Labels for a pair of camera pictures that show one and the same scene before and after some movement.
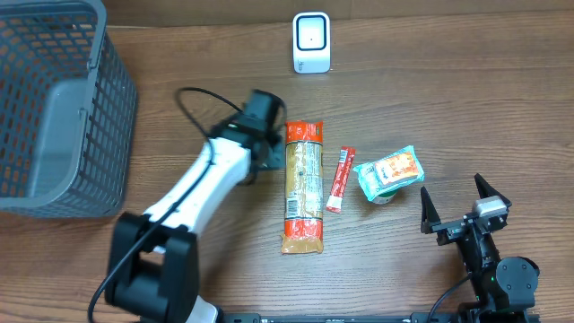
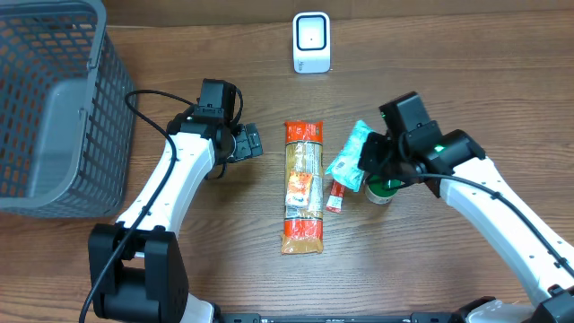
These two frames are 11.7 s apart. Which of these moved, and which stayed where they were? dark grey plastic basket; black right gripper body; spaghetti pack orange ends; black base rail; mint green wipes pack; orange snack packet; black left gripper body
Moved: orange snack packet; black right gripper body; mint green wipes pack; black left gripper body
Stayed: dark grey plastic basket; spaghetti pack orange ends; black base rail
